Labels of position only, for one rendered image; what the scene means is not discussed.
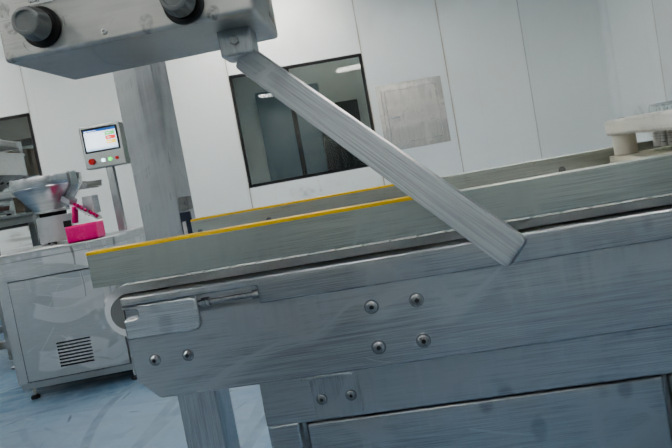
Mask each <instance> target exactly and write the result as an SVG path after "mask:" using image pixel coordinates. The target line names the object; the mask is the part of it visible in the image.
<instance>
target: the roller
mask: <svg viewBox="0 0 672 448"><path fill-rule="evenodd" d="M170 287H171V286H170ZM170 287H164V288H158V289H152V290H146V291H140V292H133V293H127V294H124V295H121V296H120V297H119V298H118V299H116V300H115V301H114V303H113V304H112V306H111V311H110V312H111V318H112V320H113V322H114V323H115V324H116V325H117V326H118V327H120V328H122V329H125V324H124V322H125V320H126V314H125V310H123V311H122V310H121V308H123V307H121V303H120V299H122V298H123V297H125V296H127V295H133V294H139V293H145V292H151V291H157V290H163V289H168V288H170Z"/></svg>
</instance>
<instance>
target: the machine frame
mask: <svg viewBox="0 0 672 448"><path fill-rule="evenodd" d="M113 77H114V82H115V87H116V92H117V97H118V102H119V107H120V112H121V117H122V122H123V127H124V132H125V137H126V142H127V147H128V152H129V157H130V162H131V167H132V172H133V177H134V182H135V187H136V192H137V197H138V202H139V207H140V212H141V217H142V222H143V227H144V232H145V237H146V241H150V240H156V239H162V238H168V237H173V236H179V235H184V234H183V229H182V224H181V218H180V213H182V212H187V211H190V212H191V217H192V219H195V218H196V217H195V212H194V207H193V208H192V209H189V210H183V211H181V210H180V205H179V200H178V198H179V197H184V196H191V192H190V186H189V181H188V176H187V171H186V166H185V161H184V156H183V151H182V145H181V140H180V135H179V130H178V125H177V120H176V115H175V109H174V104H173V99H172V94H171V89H170V84H169V79H168V74H167V68H166V63H165V62H160V63H155V64H150V65H145V66H140V67H136V68H131V69H126V70H121V71H116V72H113ZM177 397H178V402H179V407H180V412H181V417H182V422H183V427H184V432H185V437H186V442H187V447H188V448H240V443H239V438H238V433H237V428H236V423H235V417H234V412H233V407H232V402H231V397H230V392H229V388H228V389H221V390H214V391H207V392H200V393H193V394H186V395H179V396H177Z"/></svg>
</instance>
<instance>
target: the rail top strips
mask: <svg viewBox="0 0 672 448"><path fill-rule="evenodd" d="M391 186H395V185H393V184H388V185H382V186H377V187H371V188H365V189H360V190H354V191H348V192H343V193H337V194H331V195H325V196H320V197H314V198H308V199H303V200H297V201H291V202H286V203H280V204H274V205H269V206H263V207H257V208H251V209H246V210H240V211H234V212H229V213H223V214H217V215H212V216H206V217H200V218H195V219H191V220H190V222H192V221H197V220H203V219H209V218H214V217H220V216H226V215H232V214H237V213H243V212H249V211H254V210H260V209H266V208H272V207H277V206H283V205H289V204H294V203H300V202H306V201H311V200H317V199H323V198H329V197H334V196H340V195H346V194H351V193H357V192H363V191H369V190H374V189H380V188H386V187H391ZM409 200H414V199H412V198H411V197H409V196H405V197H399V198H393V199H387V200H382V201H376V202H370V203H364V204H358V205H353V206H347V207H341V208H335V209H330V210H324V211H318V212H312V213H306V214H301V215H295V216H289V217H283V218H277V219H272V220H266V221H260V222H254V223H249V224H243V225H237V226H231V227H225V228H220V229H214V230H208V231H202V232H197V233H191V234H185V235H179V236H173V237H168V238H162V239H156V240H150V241H145V242H139V243H133V244H127V245H121V246H116V247H110V248H104V249H98V250H93V251H90V252H87V253H85V254H86V256H90V255H95V254H101V253H107V252H113V251H119V250H124V249H130V248H136V247H142V246H148V245H153V244H159V243H165V242H171V241H177V240H182V239H188V238H194V237H200V236H206V235H212V234H217V233H223V232H229V231H235V230H241V229H246V228H252V227H258V226H264V225H270V224H275V223H281V222H287V221H293V220H299V219H304V218H310V217H316V216H322V215H328V214H333V213H339V212H345V211H351V210H357V209H363V208H368V207H374V206H380V205H386V204H392V203H397V202H403V201H409Z"/></svg>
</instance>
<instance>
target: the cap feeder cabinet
mask: <svg viewBox="0 0 672 448"><path fill-rule="evenodd" d="M145 241H146V237H145V232H144V227H143V226H140V227H134V228H129V229H127V230H123V231H119V230H118V231H112V232H107V233H106V235H105V236H104V237H101V238H98V239H93V240H87V241H82V242H76V243H71V244H69V243H68V241H67V240H63V241H58V242H57V244H55V245H50V246H49V245H43V244H42V245H38V246H34V247H31V248H27V249H23V250H20V251H16V252H12V253H8V254H5V255H1V256H0V302H1V306H2V311H3V316H4V320H5V325H6V329H7V334H8V339H9V343H10V348H11V353H12V357H13V362H14V367H15V371H16V376H17V380H18V385H19V386H21V385H22V388H23V390H29V389H33V390H32V391H33V393H34V395H32V396H31V399H32V400H34V399H37V398H39V397H40V394H37V393H36V389H35V388H39V387H45V386H50V385H55V384H60V383H65V382H70V381H76V380H81V379H86V378H91V377H96V376H101V375H107V374H112V373H117V372H122V371H127V370H132V372H133V374H134V375H133V376H132V377H131V379H132V380H136V379H137V375H136V370H135V365H134V360H133V355H132V350H131V346H130V341H129V340H128V339H127V336H124V335H121V334H119V333H117V332H116V331H114V330H113V329H112V328H111V326H110V325H109V323H108V322H107V320H106V316H105V303H106V300H107V298H108V296H109V295H110V294H111V293H112V291H113V290H115V289H117V288H118V287H120V286H122V285H124V284H119V285H113V286H107V287H101V288H93V285H92V281H91V276H90V271H89V266H88V261H87V256H86V254H85V253H87V252H90V251H93V250H98V249H104V248H110V247H116V246H121V245H127V244H133V243H139V242H145Z"/></svg>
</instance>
